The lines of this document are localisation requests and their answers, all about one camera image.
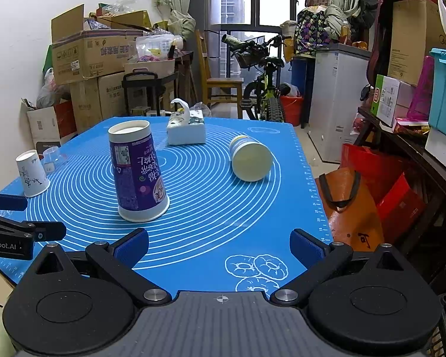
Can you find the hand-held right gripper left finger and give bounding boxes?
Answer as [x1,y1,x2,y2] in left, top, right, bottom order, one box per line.
[33,228,172,307]

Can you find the orange tote bag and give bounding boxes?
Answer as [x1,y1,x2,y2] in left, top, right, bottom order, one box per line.
[315,167,386,253]

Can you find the white tissue pack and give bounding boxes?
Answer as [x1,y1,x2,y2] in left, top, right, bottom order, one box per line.
[166,98,206,146]

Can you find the stacked brown cardboard box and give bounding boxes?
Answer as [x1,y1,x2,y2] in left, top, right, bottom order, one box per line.
[70,71,131,133]

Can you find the green white carton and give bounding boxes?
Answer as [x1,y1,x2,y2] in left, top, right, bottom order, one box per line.
[372,74,417,127]

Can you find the black green bicycle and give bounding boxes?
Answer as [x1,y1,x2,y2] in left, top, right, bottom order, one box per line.
[222,34,293,123]

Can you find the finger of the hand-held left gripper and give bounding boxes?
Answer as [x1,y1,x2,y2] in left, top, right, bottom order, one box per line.
[0,190,28,212]
[0,212,67,243]

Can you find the grey refrigerator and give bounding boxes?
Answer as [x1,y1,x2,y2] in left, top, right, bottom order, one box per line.
[189,0,223,82]

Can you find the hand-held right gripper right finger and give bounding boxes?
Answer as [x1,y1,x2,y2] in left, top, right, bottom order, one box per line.
[270,228,413,307]

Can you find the blue silicone baking mat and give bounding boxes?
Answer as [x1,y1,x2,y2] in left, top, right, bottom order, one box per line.
[0,117,335,295]

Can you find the white cup sideways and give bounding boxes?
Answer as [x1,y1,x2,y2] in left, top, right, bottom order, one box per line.
[228,135,273,183]

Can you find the red shopping bag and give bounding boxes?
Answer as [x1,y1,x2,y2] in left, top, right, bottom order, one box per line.
[340,143,408,202]

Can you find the wooden chair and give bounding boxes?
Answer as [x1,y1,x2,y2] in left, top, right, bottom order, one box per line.
[195,30,244,118]

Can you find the red gift box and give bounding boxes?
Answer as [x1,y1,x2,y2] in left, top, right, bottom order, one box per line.
[375,173,427,245]

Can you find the clear plastic cup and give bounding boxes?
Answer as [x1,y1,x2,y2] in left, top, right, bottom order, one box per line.
[41,146,70,173]

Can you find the dark red guitar case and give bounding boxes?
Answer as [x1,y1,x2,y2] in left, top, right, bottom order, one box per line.
[367,0,397,87]

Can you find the pink bag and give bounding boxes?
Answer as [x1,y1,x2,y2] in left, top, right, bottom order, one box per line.
[409,56,436,121]

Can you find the purple patterned bag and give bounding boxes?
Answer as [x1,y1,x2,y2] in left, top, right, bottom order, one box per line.
[293,7,334,57]

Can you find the white chest freezer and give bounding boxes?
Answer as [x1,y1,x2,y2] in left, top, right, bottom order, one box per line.
[308,43,372,164]

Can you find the purple paper cup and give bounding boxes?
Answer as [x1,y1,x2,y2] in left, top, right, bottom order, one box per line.
[108,120,170,224]

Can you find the crumpled plastic bag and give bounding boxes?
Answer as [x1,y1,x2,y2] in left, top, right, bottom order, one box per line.
[36,68,72,109]

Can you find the red bucket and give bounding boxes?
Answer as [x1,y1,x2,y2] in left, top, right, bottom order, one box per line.
[280,95,305,127]

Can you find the small open cardboard box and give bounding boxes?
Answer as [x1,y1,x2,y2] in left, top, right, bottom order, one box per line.
[21,98,77,150]

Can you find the clear bag of packets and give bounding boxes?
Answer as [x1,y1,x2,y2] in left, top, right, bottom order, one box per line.
[136,34,183,62]

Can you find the black utility cart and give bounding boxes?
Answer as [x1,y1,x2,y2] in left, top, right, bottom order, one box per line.
[122,59,180,118]

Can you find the tall brown cardboard box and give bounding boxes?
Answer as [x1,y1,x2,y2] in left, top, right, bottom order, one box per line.
[387,0,446,87]

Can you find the small white paper cup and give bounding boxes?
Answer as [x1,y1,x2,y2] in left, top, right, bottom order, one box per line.
[15,150,51,198]

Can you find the large open cardboard box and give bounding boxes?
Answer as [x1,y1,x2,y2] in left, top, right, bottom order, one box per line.
[51,4,146,86]

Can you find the dark wooden side table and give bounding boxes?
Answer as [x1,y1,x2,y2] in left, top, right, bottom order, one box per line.
[357,106,446,295]

